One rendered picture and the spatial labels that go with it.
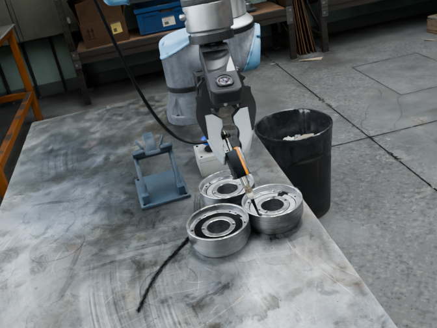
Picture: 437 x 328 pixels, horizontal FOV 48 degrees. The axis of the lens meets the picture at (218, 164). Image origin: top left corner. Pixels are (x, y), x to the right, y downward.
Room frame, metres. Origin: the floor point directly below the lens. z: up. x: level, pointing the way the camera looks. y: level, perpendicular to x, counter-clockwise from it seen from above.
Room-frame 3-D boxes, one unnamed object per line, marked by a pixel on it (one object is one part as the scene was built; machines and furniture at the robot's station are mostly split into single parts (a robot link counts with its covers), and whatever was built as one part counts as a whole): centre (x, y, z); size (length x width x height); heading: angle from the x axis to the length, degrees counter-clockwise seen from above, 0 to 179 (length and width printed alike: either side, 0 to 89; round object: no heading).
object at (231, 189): (0.80, -0.01, 0.82); 0.10 x 0.10 x 0.04
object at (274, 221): (0.72, -0.08, 0.82); 0.10 x 0.10 x 0.04
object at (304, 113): (1.94, -0.35, 0.21); 0.34 x 0.34 x 0.43
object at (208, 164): (0.96, 0.01, 0.82); 0.08 x 0.07 x 0.05; 7
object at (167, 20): (4.41, 0.21, 0.56); 0.52 x 0.38 x 0.22; 94
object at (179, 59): (1.29, 0.03, 0.97); 0.13 x 0.12 x 0.14; 82
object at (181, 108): (1.29, 0.04, 0.85); 0.15 x 0.15 x 0.10
